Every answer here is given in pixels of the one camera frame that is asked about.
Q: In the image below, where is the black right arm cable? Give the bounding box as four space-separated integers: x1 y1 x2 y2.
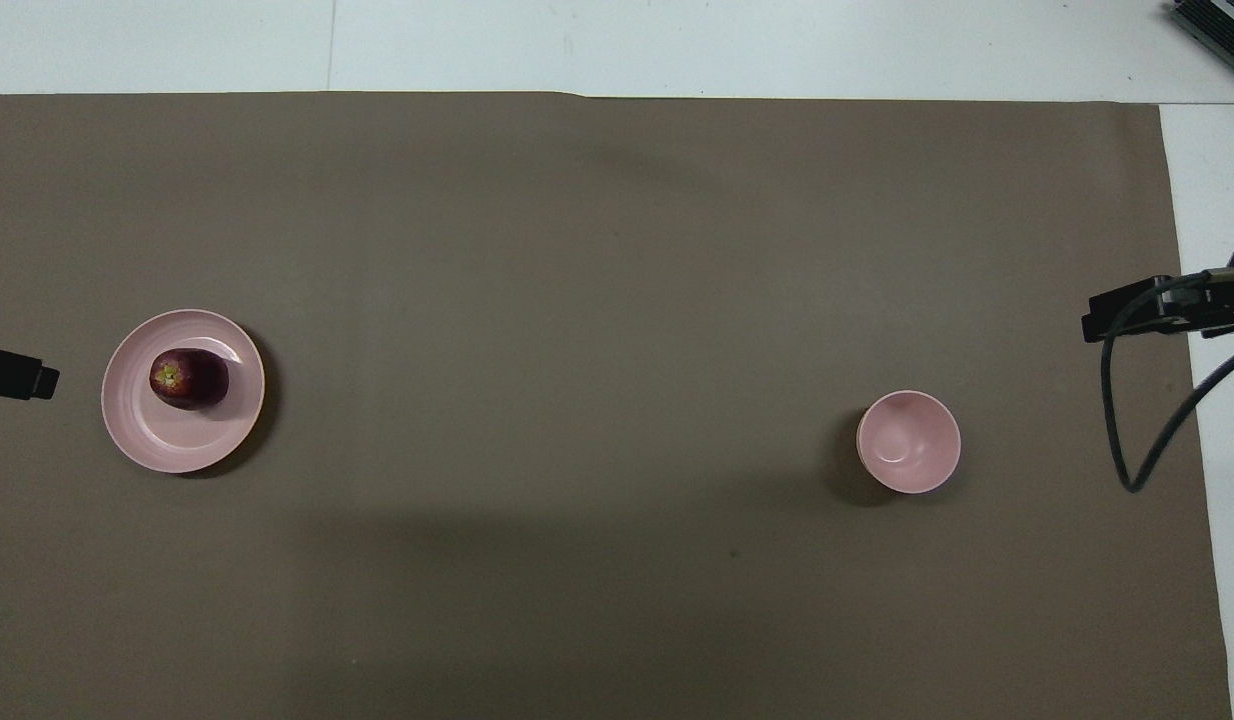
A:
1101 270 1234 493

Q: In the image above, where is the pink bowl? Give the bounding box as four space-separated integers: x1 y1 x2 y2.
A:
856 390 962 495

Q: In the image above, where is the black ribbed device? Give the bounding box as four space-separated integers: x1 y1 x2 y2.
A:
1170 0 1234 89

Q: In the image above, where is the brown table mat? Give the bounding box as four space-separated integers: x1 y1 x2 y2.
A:
0 92 1234 720

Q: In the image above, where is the dark red apple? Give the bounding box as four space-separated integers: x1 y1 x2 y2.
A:
149 347 230 411

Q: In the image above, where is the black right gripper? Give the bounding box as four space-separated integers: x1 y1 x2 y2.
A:
1083 265 1234 343

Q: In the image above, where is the pink plate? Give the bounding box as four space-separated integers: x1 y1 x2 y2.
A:
101 309 266 474

